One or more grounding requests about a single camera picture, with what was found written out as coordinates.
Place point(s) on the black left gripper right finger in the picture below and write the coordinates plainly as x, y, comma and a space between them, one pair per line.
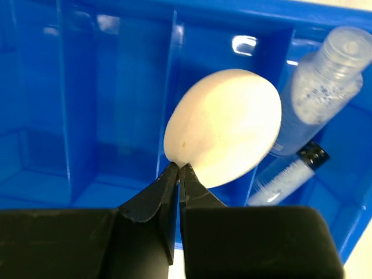
252, 242

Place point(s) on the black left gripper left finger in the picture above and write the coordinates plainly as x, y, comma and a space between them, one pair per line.
134, 240

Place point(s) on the small clear bottle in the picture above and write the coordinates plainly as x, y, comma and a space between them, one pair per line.
283, 176

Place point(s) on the white round powder puff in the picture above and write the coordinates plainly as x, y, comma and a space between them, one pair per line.
224, 126

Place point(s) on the blue plastic organizer tray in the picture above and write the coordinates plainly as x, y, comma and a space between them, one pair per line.
87, 87

